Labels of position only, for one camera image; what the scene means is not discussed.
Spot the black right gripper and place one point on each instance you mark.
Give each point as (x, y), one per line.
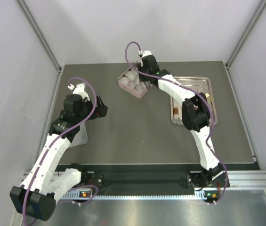
(141, 78)

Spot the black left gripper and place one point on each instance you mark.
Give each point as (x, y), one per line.
(100, 110)

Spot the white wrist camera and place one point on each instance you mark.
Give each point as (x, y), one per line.
(142, 54)
(79, 89)

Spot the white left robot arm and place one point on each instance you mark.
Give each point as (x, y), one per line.
(38, 194)

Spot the brown chocolate bar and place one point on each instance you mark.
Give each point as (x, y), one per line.
(175, 110)

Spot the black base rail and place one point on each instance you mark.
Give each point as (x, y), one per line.
(152, 181)

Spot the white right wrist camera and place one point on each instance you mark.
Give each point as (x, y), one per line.
(142, 54)

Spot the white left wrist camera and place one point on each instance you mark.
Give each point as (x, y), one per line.
(79, 89)

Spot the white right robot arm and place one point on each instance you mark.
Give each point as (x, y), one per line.
(196, 113)

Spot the steel tray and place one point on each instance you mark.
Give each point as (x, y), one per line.
(198, 84)

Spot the steel tweezers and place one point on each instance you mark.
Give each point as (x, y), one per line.
(136, 63)

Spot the pink chocolate tin box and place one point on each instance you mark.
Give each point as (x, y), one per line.
(130, 82)

